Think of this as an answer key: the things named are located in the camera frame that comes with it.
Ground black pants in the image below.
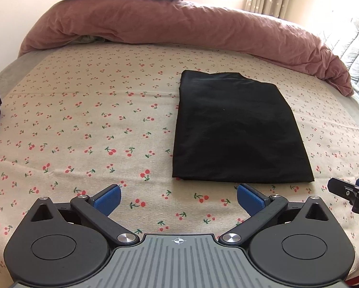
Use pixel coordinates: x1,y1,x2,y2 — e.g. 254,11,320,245
171,70,315,184

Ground grey quilted blanket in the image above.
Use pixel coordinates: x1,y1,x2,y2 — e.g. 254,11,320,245
317,16,359,110

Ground pink duvet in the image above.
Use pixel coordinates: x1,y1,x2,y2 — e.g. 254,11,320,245
18,0,354,97

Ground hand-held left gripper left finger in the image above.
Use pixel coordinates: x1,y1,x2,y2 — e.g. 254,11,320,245
25,184,140,245

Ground pale green cloth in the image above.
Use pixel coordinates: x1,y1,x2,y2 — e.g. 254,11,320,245
74,34,106,44

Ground cherry print bed sheet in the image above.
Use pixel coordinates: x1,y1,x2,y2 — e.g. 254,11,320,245
0,42,359,282

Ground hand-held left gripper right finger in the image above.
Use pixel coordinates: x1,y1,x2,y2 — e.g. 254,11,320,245
219,183,336,245

